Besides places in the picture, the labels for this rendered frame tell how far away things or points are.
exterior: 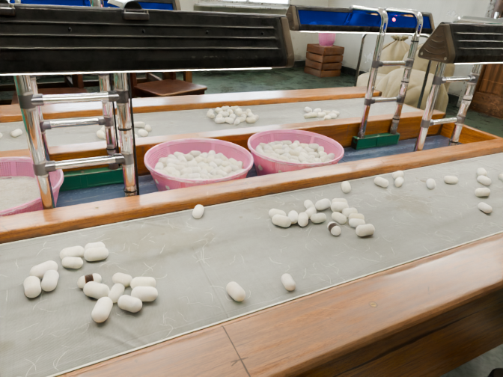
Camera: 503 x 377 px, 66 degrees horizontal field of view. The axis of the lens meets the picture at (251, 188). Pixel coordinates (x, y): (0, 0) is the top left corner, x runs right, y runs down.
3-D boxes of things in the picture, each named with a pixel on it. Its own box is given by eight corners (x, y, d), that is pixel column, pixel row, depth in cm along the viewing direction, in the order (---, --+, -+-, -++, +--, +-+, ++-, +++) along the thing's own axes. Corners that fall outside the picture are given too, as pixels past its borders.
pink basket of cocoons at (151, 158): (272, 193, 101) (275, 159, 97) (193, 231, 83) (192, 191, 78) (203, 161, 116) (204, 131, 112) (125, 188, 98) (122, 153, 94)
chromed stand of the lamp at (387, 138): (397, 143, 142) (431, 10, 121) (355, 149, 133) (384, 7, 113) (363, 128, 157) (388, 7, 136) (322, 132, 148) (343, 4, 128)
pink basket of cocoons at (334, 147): (358, 188, 106) (364, 156, 102) (274, 205, 95) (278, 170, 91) (305, 153, 127) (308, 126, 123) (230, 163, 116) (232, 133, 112)
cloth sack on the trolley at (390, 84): (450, 117, 357) (462, 75, 340) (397, 126, 320) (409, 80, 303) (400, 102, 398) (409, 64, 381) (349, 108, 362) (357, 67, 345)
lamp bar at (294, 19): (434, 34, 144) (440, 13, 141) (293, 31, 118) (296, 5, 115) (418, 31, 151) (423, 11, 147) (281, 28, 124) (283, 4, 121)
